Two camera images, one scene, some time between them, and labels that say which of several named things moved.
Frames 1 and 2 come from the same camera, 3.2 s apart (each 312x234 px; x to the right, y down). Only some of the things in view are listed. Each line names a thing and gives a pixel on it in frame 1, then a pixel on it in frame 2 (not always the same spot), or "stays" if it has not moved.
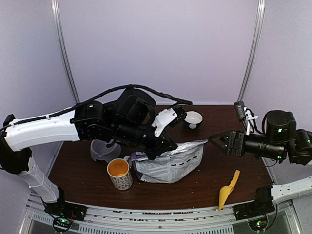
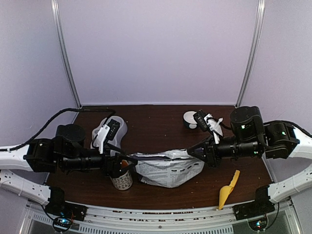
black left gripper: [164, 145] -> [114, 171]
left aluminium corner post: [59, 33] stays
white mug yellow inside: [119, 171] stays
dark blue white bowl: [193, 119] stays
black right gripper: [232, 135] -> [212, 157]
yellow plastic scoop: [225, 190] stays
